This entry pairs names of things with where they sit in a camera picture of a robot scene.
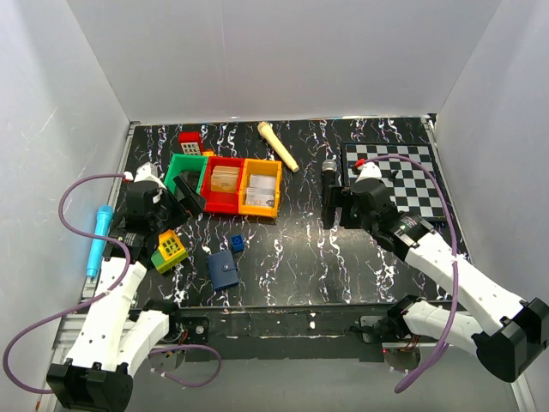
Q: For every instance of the red plastic bin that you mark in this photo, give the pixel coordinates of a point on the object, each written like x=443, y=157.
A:
x=219, y=202

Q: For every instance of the blue leather card holder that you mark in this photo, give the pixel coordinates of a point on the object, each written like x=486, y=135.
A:
x=223, y=270

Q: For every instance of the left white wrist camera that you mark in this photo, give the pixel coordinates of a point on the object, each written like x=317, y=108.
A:
x=146, y=177

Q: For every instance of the cream toy microphone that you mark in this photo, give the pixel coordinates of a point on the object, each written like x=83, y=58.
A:
x=267, y=133

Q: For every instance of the black white chessboard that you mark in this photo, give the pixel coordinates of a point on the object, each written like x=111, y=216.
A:
x=413, y=191

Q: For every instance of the yellow green toy house block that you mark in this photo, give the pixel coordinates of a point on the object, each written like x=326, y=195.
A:
x=169, y=253

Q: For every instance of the red toy window block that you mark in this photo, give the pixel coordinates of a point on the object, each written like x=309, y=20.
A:
x=190, y=142

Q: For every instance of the orange plastic bin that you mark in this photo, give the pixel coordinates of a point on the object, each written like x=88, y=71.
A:
x=263, y=167

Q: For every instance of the black glitter microphone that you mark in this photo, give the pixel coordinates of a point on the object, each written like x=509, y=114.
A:
x=329, y=172

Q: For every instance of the blue toy microphone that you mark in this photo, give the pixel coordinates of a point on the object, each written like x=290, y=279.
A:
x=102, y=227

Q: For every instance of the black cards stack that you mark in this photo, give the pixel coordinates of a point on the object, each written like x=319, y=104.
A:
x=191, y=177

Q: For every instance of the black chess pawn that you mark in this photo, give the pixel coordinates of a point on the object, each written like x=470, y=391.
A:
x=393, y=176

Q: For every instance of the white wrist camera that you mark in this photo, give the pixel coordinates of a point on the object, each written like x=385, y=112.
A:
x=366, y=170
x=146, y=177

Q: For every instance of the small blue toy brick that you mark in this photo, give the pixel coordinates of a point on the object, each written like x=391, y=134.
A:
x=237, y=243

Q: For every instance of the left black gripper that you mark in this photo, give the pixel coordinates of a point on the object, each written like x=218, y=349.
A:
x=183, y=209

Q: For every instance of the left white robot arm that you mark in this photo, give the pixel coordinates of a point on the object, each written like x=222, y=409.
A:
x=97, y=373

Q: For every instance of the tan cards stack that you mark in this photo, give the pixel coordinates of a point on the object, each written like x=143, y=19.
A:
x=224, y=179

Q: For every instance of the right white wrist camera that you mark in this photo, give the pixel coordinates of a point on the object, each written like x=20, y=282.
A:
x=366, y=170

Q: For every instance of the white cards stack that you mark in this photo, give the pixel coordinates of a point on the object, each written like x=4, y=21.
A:
x=260, y=191

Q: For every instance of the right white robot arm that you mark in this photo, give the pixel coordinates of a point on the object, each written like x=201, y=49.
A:
x=505, y=332

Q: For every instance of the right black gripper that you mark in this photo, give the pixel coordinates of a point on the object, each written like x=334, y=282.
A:
x=334, y=199

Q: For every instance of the green plastic bin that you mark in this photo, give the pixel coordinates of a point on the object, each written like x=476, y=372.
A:
x=190, y=168

